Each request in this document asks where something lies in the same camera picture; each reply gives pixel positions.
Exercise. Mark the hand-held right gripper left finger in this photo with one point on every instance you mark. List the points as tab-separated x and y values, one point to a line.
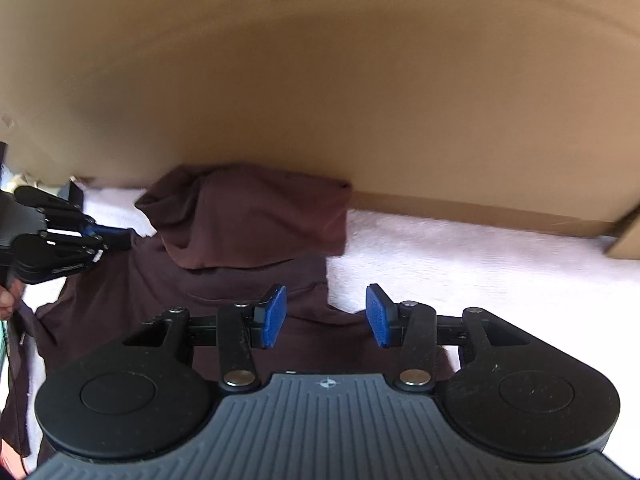
272	317

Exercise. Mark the large cardboard box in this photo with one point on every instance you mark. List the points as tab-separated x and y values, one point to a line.
300	85

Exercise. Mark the teal cloth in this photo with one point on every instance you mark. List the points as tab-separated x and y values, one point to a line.
2	340

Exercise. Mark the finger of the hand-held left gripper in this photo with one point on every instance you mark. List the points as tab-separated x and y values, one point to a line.
55	257
92	231

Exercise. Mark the person's left hand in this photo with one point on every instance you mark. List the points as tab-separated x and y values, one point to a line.
9	300

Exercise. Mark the black power cube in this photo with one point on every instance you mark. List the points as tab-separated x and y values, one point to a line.
76	195

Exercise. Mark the dark brown shirt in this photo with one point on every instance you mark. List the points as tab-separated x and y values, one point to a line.
240	220

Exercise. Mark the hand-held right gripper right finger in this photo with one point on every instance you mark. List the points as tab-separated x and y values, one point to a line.
380	317

